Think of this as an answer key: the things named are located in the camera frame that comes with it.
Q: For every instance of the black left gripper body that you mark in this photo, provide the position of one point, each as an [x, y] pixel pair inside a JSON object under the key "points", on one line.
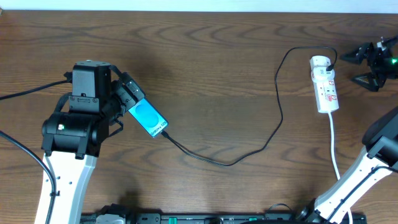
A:
{"points": [[131, 89]]}

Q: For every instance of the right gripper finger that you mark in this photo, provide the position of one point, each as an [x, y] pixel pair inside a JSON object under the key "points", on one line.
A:
{"points": [[357, 56], [368, 81]]}

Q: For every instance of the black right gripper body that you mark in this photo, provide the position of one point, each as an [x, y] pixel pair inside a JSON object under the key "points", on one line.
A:
{"points": [[384, 66]]}

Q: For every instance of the teal screen smartphone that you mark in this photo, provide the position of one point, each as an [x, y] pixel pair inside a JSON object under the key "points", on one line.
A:
{"points": [[148, 117]]}

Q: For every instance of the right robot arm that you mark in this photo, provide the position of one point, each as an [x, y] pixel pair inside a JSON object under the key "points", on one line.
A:
{"points": [[378, 157]]}

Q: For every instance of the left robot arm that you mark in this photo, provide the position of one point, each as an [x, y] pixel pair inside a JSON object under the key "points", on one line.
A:
{"points": [[73, 134]]}

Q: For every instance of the white USB charger adapter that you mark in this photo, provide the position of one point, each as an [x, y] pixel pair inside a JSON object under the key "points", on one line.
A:
{"points": [[319, 61]]}

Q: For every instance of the white power strip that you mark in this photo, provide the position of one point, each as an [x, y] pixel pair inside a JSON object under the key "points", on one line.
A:
{"points": [[325, 90]]}

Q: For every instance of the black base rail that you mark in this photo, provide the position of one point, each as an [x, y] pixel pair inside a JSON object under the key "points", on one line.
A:
{"points": [[156, 218]]}

